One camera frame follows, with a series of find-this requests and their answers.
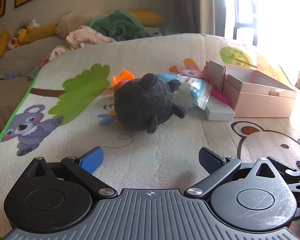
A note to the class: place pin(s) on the printed play mat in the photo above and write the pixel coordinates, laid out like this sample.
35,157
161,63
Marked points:
77,130

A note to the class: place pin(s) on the small yellow pillow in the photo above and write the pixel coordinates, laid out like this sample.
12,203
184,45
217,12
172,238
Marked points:
2,42

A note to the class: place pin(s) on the pink cardboard box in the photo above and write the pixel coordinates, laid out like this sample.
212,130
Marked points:
262,102

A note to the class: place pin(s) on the white floral cloth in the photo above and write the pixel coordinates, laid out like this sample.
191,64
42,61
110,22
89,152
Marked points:
56,53

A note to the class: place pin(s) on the blue and white plastic bag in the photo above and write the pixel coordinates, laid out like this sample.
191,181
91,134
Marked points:
193,92

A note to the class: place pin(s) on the magenta plastic toy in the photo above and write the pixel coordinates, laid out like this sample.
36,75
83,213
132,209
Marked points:
221,97

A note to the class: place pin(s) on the black plush toy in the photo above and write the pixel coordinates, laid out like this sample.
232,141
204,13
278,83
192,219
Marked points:
145,102

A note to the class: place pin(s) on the yellow rectangular pillow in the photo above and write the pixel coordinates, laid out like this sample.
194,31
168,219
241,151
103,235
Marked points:
147,17

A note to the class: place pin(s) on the white plush toy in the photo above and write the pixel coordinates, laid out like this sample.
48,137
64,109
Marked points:
33,23

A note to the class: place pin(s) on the orange plastic toy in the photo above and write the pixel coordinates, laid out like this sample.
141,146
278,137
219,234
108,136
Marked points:
123,77

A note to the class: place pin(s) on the yellow toy with pink frill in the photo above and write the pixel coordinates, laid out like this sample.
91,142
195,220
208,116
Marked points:
191,72

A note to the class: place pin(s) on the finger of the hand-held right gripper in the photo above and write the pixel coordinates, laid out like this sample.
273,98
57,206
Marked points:
281,164

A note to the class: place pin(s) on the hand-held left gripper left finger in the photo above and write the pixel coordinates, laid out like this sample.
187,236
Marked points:
91,161

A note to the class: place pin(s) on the pink cardboard panel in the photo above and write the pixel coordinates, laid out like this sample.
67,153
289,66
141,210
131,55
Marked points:
215,76

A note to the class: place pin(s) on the green towel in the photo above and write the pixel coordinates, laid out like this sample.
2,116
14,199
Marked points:
117,26

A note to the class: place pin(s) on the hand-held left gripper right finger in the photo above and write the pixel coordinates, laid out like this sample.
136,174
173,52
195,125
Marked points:
211,161

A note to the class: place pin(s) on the pink patterned clothes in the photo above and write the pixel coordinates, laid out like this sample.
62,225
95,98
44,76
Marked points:
87,36

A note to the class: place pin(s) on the beige curtain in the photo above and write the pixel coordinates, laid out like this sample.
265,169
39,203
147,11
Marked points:
197,5

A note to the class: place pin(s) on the yellow orange plush toy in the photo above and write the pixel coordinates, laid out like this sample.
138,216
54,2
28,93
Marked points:
16,41

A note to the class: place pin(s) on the beige pillow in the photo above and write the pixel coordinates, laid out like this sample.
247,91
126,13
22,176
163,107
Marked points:
72,21

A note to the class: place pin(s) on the grey white box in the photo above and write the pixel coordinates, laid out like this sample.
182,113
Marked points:
218,113

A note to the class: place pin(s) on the long yellow pillow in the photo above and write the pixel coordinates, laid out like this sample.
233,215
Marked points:
41,32

